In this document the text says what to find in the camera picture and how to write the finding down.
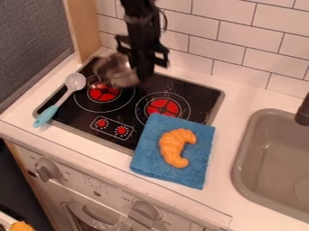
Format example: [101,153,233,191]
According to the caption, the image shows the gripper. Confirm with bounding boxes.
[113,20,172,84]

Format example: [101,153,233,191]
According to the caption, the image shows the silver pot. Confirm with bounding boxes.
[91,51,142,88]

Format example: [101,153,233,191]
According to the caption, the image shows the blue cloth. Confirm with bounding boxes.
[127,113,218,191]

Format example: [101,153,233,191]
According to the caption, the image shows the toy stove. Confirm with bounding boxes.
[31,55,226,156]

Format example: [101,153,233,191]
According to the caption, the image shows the orange toy croissant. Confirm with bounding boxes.
[158,127,199,170]

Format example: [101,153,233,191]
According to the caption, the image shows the tap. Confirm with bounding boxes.
[293,91,309,127]

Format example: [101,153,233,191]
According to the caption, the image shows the toy sink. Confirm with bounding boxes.
[230,107,309,224]

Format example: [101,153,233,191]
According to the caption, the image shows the yellow toy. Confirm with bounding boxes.
[8,220,37,231]

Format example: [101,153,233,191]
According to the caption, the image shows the ladle spoon with blue handle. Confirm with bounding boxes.
[33,71,89,129]

